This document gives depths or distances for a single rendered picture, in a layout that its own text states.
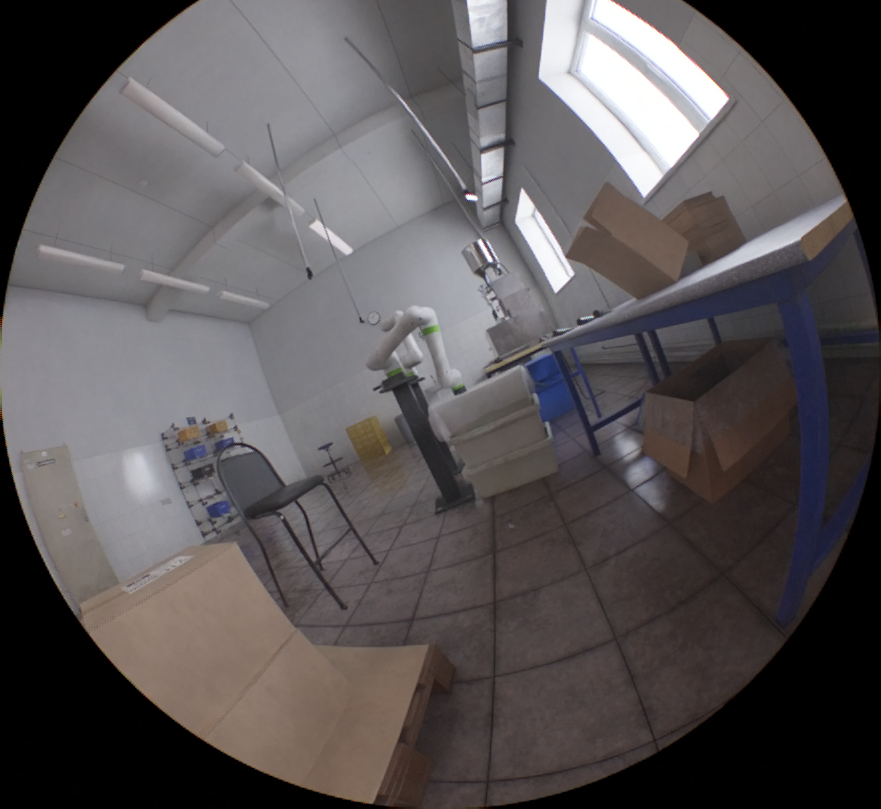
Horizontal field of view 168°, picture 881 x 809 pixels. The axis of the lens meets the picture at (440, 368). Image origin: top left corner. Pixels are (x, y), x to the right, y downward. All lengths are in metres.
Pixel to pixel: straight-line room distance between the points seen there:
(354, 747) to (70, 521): 4.32
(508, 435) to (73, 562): 4.93
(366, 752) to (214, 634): 0.40
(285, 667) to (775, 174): 2.50
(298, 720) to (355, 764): 0.15
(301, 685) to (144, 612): 0.37
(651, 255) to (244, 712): 1.44
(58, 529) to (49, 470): 0.70
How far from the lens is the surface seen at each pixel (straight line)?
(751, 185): 2.03
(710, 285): 0.50
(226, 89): 4.06
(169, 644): 0.68
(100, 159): 4.53
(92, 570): 4.78
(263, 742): 0.79
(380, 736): 0.82
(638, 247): 0.95
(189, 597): 0.68
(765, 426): 1.21
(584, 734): 0.82
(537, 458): 1.85
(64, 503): 4.79
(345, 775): 0.82
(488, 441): 1.83
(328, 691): 0.88
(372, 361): 1.91
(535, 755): 0.83
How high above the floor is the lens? 0.78
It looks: 3 degrees up
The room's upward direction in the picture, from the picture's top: 25 degrees counter-clockwise
